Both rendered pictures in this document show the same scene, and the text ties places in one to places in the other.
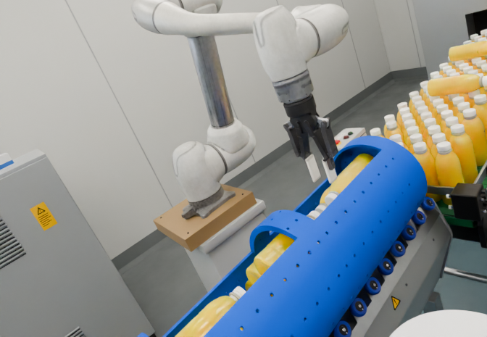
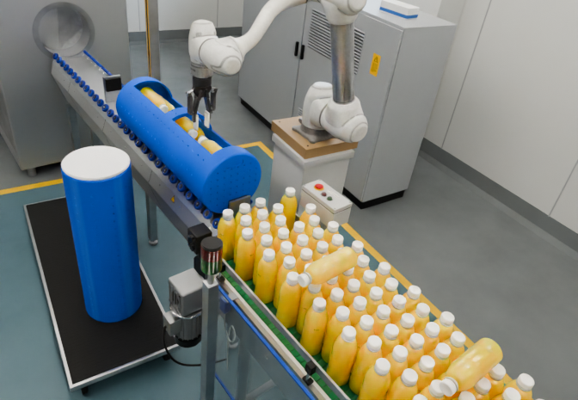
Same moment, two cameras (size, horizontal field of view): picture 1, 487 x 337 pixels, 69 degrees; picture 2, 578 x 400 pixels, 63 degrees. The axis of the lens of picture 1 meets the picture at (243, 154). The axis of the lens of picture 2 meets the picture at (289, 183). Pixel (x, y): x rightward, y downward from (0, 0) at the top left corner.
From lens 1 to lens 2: 2.29 m
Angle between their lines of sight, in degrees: 75
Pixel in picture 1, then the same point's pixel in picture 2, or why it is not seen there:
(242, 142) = (333, 121)
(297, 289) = (145, 116)
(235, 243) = (285, 158)
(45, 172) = (394, 40)
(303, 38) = (192, 46)
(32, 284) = not seen: hidden behind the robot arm
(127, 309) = (361, 169)
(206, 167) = (310, 107)
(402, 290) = (177, 204)
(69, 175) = (518, 75)
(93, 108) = not seen: outside the picture
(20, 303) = not seen: hidden behind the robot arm
